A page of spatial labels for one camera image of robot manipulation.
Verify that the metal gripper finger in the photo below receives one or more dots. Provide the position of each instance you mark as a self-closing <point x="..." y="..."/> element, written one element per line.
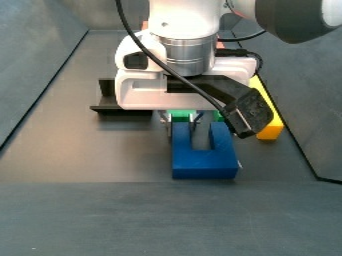
<point x="166" y="120"/>
<point x="194" y="121"/>

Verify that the black angled holder fixture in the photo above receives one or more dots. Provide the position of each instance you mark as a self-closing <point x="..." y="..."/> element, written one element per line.
<point x="108" y="106"/>

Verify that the yellow long bar block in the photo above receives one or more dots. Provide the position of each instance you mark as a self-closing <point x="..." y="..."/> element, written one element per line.
<point x="271" y="131"/>

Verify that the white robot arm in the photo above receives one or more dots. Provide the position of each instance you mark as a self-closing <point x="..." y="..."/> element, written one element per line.
<point x="173" y="69"/>

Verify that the blue U-shaped block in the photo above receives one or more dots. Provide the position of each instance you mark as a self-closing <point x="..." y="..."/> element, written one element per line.
<point x="203" y="164"/>

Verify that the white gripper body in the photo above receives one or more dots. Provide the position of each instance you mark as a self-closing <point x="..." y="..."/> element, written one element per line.
<point x="141" y="81"/>

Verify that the green stepped block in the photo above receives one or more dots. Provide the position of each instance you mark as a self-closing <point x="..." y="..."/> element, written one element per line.
<point x="181" y="115"/>

